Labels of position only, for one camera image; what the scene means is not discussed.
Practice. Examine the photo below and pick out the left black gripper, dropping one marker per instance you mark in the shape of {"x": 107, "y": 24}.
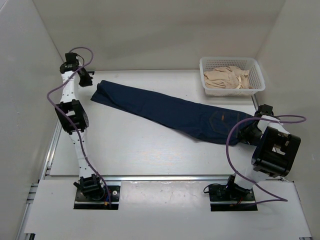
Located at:
{"x": 87, "y": 81}

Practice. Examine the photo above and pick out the aluminium front rail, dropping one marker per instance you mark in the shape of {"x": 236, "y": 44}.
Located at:
{"x": 141, "y": 178}

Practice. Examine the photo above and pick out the beige trousers in basket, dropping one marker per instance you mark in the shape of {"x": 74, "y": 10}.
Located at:
{"x": 229, "y": 77}

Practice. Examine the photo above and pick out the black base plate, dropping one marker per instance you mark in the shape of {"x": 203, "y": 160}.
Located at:
{"x": 223, "y": 201}
{"x": 100, "y": 202}

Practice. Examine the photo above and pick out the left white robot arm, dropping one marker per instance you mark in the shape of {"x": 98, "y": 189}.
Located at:
{"x": 75, "y": 122}

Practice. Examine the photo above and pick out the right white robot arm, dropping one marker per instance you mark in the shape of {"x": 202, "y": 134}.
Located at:
{"x": 275, "y": 152}

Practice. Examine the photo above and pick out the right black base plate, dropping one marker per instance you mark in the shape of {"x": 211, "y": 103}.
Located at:
{"x": 223, "y": 201}

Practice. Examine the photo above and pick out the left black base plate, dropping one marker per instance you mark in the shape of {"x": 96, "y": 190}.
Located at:
{"x": 100, "y": 202}

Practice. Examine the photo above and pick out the dark blue denim trousers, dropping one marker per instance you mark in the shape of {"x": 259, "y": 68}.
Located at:
{"x": 202, "y": 122}

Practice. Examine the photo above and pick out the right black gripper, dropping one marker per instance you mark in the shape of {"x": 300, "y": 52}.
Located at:
{"x": 243, "y": 133}

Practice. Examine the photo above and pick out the white plastic basket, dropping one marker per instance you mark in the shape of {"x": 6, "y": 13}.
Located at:
{"x": 256, "y": 78}

